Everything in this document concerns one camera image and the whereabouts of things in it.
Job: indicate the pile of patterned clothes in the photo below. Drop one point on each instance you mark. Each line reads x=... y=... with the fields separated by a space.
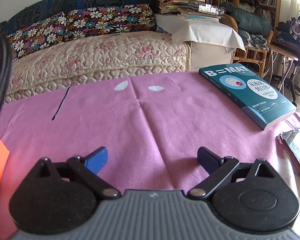
x=293 y=32

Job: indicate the teal book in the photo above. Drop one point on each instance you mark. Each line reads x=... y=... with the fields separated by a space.
x=252 y=97

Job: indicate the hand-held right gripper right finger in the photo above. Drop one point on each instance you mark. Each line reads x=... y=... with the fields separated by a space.
x=207 y=158

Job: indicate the wooden desk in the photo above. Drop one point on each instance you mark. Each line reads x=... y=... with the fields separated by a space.
x=282 y=51

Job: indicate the white cloth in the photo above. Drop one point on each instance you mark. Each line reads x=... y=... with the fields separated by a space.
x=202 y=31

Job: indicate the wicker chair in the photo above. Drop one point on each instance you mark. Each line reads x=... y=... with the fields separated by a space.
x=250 y=55

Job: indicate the dark green padded jacket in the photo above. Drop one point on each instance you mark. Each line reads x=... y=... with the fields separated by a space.
x=250 y=18

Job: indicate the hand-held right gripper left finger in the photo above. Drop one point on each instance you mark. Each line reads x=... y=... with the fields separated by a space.
x=98 y=160

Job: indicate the stack of books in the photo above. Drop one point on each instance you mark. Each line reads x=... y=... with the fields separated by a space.
x=187 y=7

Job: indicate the phone in clear case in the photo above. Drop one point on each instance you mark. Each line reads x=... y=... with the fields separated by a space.
x=296 y=150

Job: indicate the grey bundled clothes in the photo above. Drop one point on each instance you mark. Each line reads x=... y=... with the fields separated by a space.
x=256 y=41

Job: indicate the pink tablecloth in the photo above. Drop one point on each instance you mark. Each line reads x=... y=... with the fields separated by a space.
x=152 y=120

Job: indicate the quilted floral sofa cover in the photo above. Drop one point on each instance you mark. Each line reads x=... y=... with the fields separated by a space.
x=90 y=60

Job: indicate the white side table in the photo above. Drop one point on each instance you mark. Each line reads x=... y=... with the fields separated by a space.
x=210 y=57

